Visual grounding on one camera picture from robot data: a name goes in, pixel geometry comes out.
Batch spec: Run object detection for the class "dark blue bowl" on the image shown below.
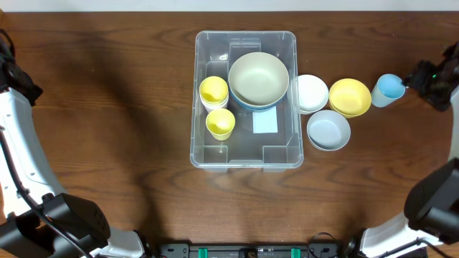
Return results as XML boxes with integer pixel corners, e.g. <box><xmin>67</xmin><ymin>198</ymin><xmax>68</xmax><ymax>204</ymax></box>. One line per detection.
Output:
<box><xmin>229</xmin><ymin>91</ymin><xmax>286</xmax><ymax>112</ymax></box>

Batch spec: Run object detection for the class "cream large bowl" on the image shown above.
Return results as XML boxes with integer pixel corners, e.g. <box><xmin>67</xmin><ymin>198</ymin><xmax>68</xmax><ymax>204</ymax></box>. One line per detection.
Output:
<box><xmin>228</xmin><ymin>52</ymin><xmax>290</xmax><ymax>106</ymax></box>

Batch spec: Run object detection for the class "cream white cup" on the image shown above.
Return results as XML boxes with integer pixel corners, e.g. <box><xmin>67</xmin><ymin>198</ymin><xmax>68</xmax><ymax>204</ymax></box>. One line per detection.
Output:
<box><xmin>201</xmin><ymin>98</ymin><xmax>229</xmax><ymax>109</ymax></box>

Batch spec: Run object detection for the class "yellow cup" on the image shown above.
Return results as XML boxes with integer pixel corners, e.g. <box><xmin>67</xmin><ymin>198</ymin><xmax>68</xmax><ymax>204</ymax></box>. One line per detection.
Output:
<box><xmin>205</xmin><ymin>108</ymin><xmax>235</xmax><ymax>140</ymax></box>
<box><xmin>199</xmin><ymin>76</ymin><xmax>229</xmax><ymax>104</ymax></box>

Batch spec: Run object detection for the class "pink cup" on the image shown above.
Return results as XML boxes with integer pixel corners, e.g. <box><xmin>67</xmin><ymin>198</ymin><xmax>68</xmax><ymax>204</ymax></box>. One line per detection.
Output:
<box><xmin>204</xmin><ymin>106</ymin><xmax>222</xmax><ymax>113</ymax></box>

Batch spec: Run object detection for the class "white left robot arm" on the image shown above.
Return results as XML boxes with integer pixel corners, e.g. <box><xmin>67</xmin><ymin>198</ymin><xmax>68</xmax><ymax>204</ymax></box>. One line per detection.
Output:
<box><xmin>1</xmin><ymin>31</ymin><xmax>152</xmax><ymax>257</ymax></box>

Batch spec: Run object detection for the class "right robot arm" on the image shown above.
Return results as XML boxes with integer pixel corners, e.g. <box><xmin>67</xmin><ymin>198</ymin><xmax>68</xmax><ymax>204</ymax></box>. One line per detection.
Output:
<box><xmin>341</xmin><ymin>44</ymin><xmax>458</xmax><ymax>257</ymax></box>

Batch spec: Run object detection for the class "light blue cup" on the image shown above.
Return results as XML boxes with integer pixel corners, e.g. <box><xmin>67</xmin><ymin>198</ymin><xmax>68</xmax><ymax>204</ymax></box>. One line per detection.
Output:
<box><xmin>372</xmin><ymin>74</ymin><xmax>406</xmax><ymax>108</ymax></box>

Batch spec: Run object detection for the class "yellow small bowl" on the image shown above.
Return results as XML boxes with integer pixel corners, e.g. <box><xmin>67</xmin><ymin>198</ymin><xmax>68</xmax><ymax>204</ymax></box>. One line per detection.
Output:
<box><xmin>328</xmin><ymin>78</ymin><xmax>372</xmax><ymax>118</ymax></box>

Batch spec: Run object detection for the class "grey small bowl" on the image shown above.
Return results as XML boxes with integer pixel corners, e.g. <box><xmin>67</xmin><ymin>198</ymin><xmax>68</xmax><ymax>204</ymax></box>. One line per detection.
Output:
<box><xmin>306</xmin><ymin>110</ymin><xmax>351</xmax><ymax>151</ymax></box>

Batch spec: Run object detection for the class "white small bowl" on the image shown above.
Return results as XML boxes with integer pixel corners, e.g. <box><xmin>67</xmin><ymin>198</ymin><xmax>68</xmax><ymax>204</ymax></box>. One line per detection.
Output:
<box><xmin>298</xmin><ymin>75</ymin><xmax>328</xmax><ymax>115</ymax></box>

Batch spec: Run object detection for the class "white label in bin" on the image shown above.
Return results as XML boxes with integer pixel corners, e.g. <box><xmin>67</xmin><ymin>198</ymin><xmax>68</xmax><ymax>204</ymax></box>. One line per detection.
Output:
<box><xmin>252</xmin><ymin>107</ymin><xmax>278</xmax><ymax>134</ymax></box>

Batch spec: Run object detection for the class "clear plastic storage bin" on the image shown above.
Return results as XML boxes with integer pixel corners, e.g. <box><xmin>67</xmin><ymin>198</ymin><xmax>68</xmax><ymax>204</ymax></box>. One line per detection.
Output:
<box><xmin>190</xmin><ymin>31</ymin><xmax>304</xmax><ymax>172</ymax></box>

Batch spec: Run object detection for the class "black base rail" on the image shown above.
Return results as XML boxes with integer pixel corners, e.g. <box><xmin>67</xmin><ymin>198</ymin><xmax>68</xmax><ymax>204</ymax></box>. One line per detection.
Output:
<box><xmin>159</xmin><ymin>242</ymin><xmax>343</xmax><ymax>258</ymax></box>

